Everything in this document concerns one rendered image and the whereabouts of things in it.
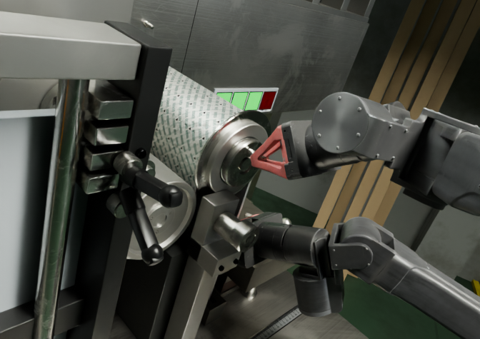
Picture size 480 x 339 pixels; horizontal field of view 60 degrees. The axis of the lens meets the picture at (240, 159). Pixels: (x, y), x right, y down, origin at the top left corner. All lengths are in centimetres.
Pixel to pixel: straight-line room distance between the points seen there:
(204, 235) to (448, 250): 265
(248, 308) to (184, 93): 46
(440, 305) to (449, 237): 247
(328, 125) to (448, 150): 11
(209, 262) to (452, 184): 34
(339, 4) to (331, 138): 95
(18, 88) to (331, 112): 27
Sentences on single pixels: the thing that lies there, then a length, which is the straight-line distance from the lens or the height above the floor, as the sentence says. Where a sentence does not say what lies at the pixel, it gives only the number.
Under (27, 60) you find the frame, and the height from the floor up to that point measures 143.
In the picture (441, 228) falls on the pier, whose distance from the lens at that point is 306.
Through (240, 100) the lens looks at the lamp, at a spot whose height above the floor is 119.
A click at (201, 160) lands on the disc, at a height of 126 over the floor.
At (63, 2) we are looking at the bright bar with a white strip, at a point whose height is 144.
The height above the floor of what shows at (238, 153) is 127.
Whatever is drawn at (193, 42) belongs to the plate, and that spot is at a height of 132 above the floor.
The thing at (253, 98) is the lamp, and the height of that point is 119.
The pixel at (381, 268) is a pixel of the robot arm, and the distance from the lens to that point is 60.
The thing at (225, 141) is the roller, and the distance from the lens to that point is 54.
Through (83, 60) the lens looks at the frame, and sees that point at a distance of 24.
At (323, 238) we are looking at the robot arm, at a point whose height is 119.
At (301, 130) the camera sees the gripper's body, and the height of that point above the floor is 135.
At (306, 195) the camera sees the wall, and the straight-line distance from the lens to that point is 319.
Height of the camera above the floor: 150
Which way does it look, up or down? 24 degrees down
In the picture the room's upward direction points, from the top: 18 degrees clockwise
